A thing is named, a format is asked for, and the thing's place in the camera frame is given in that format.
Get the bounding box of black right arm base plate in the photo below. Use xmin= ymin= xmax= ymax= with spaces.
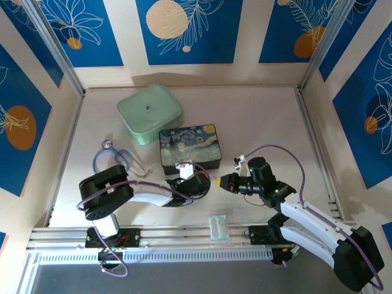
xmin=248 ymin=225 xmax=295 ymax=246

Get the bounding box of blue floral wall panel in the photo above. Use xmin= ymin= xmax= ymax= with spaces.
xmin=135 ymin=0 xmax=244 ymax=66
xmin=258 ymin=0 xmax=377 ymax=64
xmin=39 ymin=0 xmax=124 ymax=68

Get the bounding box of aluminium table edge rail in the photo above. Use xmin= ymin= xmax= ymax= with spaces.
xmin=295 ymin=88 xmax=345 ymax=221
xmin=45 ymin=91 xmax=86 ymax=227

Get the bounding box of blue stethoscope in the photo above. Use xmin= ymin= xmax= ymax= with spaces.
xmin=92 ymin=139 xmax=153 ymax=179

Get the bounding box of aluminium frame post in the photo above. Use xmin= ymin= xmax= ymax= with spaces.
xmin=298 ymin=0 xmax=353 ymax=93
xmin=23 ymin=0 xmax=86 ymax=97

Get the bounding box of starry night print box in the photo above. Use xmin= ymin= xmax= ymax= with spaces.
xmin=158 ymin=123 xmax=224 ymax=176

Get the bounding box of aluminium mounting rail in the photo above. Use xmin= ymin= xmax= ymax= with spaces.
xmin=26 ymin=225 xmax=337 ymax=252

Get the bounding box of clear plastic packet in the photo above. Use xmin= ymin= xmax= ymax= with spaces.
xmin=208 ymin=214 xmax=229 ymax=241

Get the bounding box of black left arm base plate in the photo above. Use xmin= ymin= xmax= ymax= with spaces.
xmin=85 ymin=227 xmax=142 ymax=249

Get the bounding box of mint green zip case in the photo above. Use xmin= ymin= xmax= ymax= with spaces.
xmin=116 ymin=83 xmax=184 ymax=146

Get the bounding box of white slotted cable duct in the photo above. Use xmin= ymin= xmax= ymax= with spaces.
xmin=38 ymin=248 xmax=273 ymax=266

